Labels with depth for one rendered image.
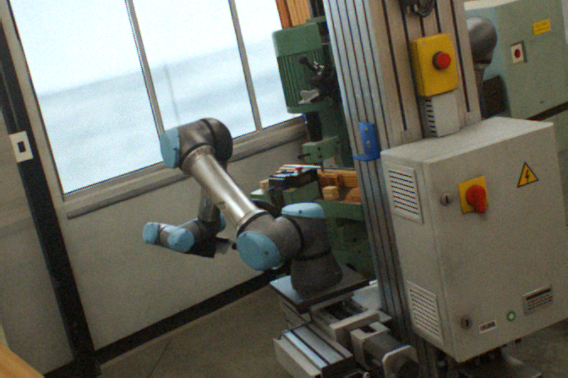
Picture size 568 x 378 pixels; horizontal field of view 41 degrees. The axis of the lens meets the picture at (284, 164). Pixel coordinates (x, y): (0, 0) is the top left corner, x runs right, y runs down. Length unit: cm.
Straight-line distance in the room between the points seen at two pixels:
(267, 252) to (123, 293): 211
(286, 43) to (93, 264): 173
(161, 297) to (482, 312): 261
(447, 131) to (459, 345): 49
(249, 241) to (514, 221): 69
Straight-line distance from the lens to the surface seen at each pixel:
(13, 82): 367
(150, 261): 407
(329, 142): 286
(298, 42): 273
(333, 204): 265
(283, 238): 204
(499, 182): 172
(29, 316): 388
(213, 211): 250
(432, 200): 163
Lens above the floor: 163
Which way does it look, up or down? 12 degrees down
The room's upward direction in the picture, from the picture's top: 12 degrees counter-clockwise
